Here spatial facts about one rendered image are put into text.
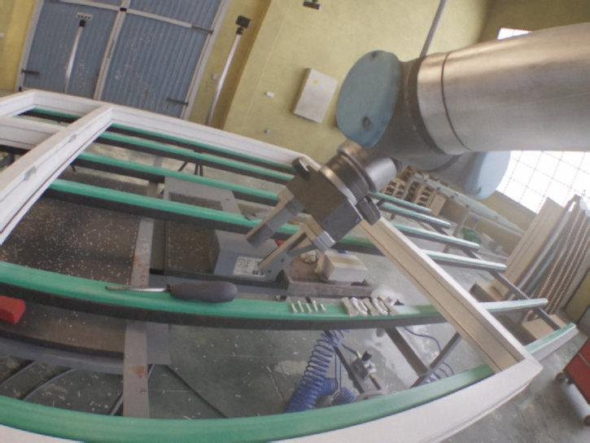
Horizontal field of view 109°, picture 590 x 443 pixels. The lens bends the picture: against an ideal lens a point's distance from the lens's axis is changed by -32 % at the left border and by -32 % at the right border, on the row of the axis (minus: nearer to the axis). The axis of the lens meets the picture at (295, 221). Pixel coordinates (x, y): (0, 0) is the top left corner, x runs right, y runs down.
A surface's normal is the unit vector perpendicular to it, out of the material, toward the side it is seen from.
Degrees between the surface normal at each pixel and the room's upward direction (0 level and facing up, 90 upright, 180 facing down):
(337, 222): 90
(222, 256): 90
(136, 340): 0
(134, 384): 0
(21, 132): 90
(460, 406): 0
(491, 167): 91
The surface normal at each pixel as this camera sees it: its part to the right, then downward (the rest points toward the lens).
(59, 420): 0.36, -0.87
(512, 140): -0.44, 0.89
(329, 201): -0.55, -0.59
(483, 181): 0.44, 0.50
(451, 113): -0.81, 0.43
